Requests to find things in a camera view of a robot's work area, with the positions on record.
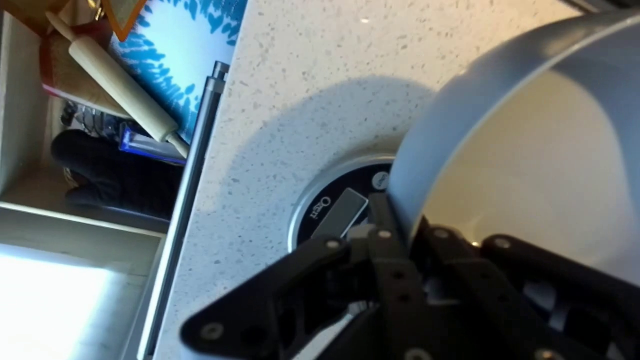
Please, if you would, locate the black object in drawer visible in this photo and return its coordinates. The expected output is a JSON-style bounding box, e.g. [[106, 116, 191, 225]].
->
[[49, 128, 188, 224]]

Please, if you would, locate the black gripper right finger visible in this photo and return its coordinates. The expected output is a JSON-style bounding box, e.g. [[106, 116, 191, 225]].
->
[[407, 220, 640, 360]]

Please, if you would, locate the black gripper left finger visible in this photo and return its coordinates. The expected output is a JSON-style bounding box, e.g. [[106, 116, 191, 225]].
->
[[178, 190, 432, 360]]

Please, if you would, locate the open wooden drawer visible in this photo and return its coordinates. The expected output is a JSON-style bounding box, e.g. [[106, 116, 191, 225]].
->
[[0, 0, 250, 360]]

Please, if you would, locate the metal bar drawer handle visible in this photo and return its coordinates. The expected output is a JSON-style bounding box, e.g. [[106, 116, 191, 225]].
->
[[133, 60, 232, 360]]

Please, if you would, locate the gray bowl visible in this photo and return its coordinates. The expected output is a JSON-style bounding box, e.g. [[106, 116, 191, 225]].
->
[[385, 7, 640, 290]]

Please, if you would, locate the wooden rolling pin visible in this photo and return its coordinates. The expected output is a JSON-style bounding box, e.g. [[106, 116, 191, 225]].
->
[[41, 7, 191, 159]]

